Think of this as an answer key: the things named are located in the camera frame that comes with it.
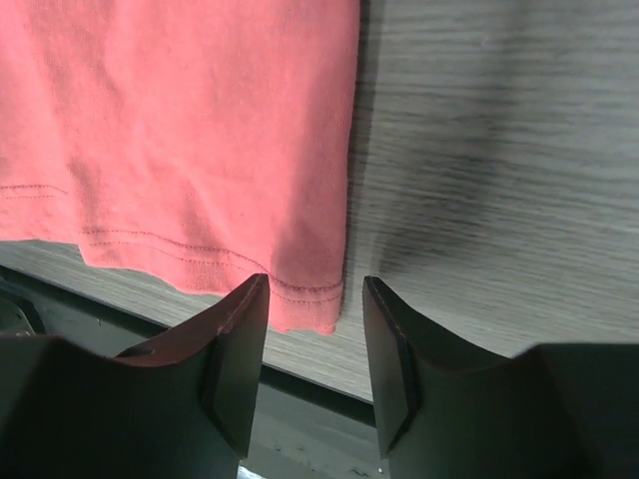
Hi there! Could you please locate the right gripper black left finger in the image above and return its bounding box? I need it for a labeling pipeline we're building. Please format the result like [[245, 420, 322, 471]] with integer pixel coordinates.
[[1, 274, 270, 478]]

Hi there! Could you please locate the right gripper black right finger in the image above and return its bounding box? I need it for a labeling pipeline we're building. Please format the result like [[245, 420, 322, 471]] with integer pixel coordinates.
[[362, 276, 638, 478]]

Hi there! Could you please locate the salmon pink t-shirt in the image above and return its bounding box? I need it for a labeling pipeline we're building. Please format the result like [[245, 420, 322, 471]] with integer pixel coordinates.
[[1, 1, 360, 334]]

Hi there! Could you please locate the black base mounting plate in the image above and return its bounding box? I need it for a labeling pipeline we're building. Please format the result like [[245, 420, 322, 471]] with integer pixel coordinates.
[[1, 268, 388, 478]]

